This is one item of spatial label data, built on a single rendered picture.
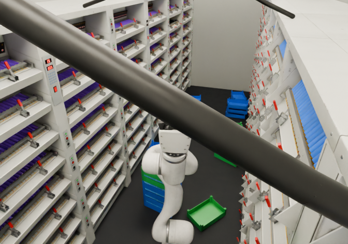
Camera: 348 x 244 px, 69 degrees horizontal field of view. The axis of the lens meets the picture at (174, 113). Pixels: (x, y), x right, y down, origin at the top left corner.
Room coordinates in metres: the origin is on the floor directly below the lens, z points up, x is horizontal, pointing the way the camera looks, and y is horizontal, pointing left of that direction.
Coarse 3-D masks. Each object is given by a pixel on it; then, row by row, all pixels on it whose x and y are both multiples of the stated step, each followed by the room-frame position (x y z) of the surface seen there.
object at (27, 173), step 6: (48, 156) 1.22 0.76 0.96; (42, 162) 1.17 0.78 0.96; (30, 168) 1.10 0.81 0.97; (36, 168) 1.12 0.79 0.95; (24, 174) 1.06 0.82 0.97; (30, 174) 1.07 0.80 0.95; (18, 180) 1.01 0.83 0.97; (12, 186) 0.97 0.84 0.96; (6, 192) 0.93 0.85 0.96; (6, 198) 0.90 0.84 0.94
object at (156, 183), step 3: (141, 174) 1.69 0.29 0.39; (144, 177) 1.68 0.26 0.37; (144, 180) 1.68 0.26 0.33; (147, 180) 1.66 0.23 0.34; (150, 180) 1.65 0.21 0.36; (153, 180) 1.63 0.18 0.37; (150, 183) 1.65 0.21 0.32; (153, 183) 1.63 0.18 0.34; (156, 183) 1.62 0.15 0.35; (159, 183) 1.60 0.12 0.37; (159, 186) 1.60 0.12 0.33; (162, 186) 1.59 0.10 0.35
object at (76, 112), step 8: (88, 88) 1.80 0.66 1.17; (96, 88) 1.81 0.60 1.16; (104, 88) 1.87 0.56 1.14; (72, 96) 1.63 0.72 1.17; (80, 96) 1.65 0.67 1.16; (88, 96) 1.68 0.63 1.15; (96, 96) 1.73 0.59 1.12; (104, 96) 1.76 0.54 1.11; (64, 104) 1.52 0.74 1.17; (72, 104) 1.55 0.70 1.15; (80, 104) 1.52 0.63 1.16; (88, 104) 1.61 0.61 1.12; (96, 104) 1.65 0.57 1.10; (72, 112) 1.47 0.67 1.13; (80, 112) 1.49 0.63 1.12; (88, 112) 1.55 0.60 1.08; (72, 120) 1.39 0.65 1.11; (80, 120) 1.47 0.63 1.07
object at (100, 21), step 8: (88, 16) 1.97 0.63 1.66; (96, 16) 1.95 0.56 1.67; (104, 16) 1.93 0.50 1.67; (112, 16) 2.01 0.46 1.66; (88, 24) 1.97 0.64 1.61; (96, 24) 1.95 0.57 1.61; (104, 24) 1.94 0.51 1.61; (104, 32) 1.94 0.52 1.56; (112, 40) 1.97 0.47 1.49; (112, 48) 1.95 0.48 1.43; (112, 96) 1.94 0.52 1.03; (120, 104) 1.97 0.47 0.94; (120, 120) 1.94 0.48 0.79; (120, 128) 1.93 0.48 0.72; (120, 136) 1.93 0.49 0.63; (120, 152) 1.94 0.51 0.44; (128, 160) 2.01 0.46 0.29; (120, 168) 1.94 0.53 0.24; (128, 168) 1.99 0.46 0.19; (128, 176) 1.98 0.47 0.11; (128, 184) 1.96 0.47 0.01
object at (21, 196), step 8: (48, 152) 1.27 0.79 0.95; (56, 152) 1.26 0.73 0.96; (64, 152) 1.25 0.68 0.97; (48, 160) 1.21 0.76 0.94; (56, 160) 1.22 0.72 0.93; (64, 160) 1.25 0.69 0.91; (48, 168) 1.15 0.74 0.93; (56, 168) 1.18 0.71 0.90; (32, 176) 1.07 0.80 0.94; (40, 176) 1.08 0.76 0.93; (48, 176) 1.11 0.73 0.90; (32, 184) 1.02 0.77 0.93; (40, 184) 1.05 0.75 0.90; (24, 192) 0.96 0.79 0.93; (32, 192) 0.99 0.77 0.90; (8, 200) 0.90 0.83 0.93; (16, 200) 0.91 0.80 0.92; (24, 200) 0.94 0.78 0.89; (16, 208) 0.89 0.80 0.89; (0, 216) 0.82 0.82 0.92; (8, 216) 0.84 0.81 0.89; (0, 224) 0.80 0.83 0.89
